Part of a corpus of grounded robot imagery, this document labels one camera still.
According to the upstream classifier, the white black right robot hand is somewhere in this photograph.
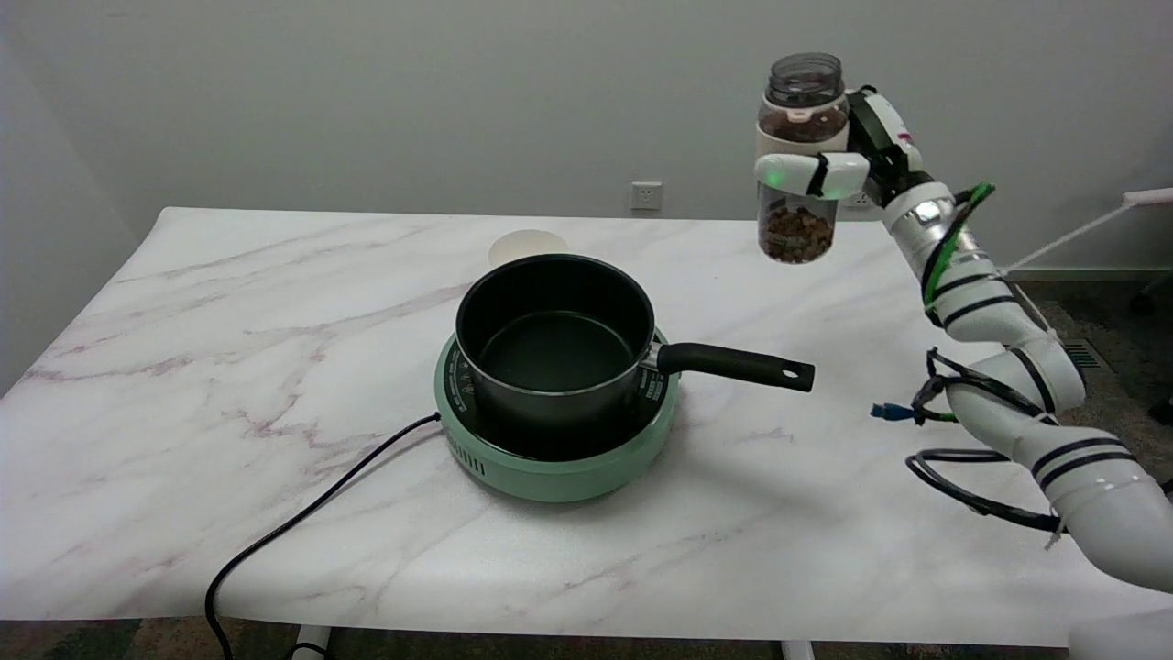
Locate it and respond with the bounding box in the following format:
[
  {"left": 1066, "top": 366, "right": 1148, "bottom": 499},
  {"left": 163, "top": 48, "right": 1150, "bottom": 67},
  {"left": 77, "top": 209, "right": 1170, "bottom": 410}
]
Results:
[{"left": 753, "top": 85, "right": 925, "bottom": 210}]

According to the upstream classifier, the clear bottle with brown pellets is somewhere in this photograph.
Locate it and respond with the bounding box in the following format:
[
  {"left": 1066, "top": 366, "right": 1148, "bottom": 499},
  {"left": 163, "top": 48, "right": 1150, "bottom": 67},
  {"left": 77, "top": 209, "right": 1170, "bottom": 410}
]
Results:
[{"left": 755, "top": 52, "right": 850, "bottom": 265}]

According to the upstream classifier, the floor vent grille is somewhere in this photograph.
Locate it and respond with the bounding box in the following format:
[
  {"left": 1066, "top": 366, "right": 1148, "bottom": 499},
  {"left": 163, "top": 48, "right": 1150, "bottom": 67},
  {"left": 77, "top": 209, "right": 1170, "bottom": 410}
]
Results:
[{"left": 1063, "top": 338, "right": 1115, "bottom": 371}]

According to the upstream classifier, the green round induction cooker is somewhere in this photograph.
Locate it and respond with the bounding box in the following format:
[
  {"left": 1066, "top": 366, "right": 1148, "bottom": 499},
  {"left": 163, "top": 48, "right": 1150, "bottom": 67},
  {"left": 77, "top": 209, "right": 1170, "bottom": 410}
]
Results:
[{"left": 433, "top": 325, "right": 681, "bottom": 503}]

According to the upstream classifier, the marble pattern table cover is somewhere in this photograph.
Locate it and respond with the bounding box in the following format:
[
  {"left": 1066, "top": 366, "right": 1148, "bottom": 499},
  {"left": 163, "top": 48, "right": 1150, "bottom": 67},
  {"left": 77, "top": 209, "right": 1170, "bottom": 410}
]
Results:
[{"left": 0, "top": 206, "right": 1173, "bottom": 648}]

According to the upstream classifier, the green robot cable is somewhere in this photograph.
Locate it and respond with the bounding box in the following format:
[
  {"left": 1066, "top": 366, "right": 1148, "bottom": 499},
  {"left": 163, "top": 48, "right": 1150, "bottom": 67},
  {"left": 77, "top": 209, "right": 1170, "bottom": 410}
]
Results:
[{"left": 923, "top": 182, "right": 996, "bottom": 309}]

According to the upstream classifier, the white string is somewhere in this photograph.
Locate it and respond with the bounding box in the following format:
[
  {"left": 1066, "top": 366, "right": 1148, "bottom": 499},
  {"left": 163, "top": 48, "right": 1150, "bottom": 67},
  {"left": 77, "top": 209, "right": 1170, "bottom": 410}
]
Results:
[{"left": 1001, "top": 202, "right": 1135, "bottom": 276}]

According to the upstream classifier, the black bundled robot cable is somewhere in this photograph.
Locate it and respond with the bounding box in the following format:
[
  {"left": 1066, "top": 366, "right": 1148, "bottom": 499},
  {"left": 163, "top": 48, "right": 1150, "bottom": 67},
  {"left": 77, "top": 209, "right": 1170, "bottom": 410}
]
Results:
[{"left": 911, "top": 346, "right": 1057, "bottom": 428}]

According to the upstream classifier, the black looping robot cable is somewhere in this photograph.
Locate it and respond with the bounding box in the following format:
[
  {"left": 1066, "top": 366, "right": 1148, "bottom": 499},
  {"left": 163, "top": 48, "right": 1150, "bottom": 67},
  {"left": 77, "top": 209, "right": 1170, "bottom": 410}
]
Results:
[{"left": 905, "top": 447, "right": 1069, "bottom": 535}]

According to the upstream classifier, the black saucepan with long handle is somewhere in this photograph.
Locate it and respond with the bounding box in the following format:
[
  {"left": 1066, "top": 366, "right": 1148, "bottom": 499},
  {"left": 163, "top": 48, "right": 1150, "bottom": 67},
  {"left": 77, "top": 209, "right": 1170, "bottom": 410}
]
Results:
[{"left": 455, "top": 254, "right": 816, "bottom": 432}]

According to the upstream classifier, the black power cord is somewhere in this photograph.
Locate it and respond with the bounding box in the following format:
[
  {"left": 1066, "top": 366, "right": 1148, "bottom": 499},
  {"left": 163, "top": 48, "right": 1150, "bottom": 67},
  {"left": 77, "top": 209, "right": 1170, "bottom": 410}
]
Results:
[{"left": 203, "top": 412, "right": 443, "bottom": 660}]

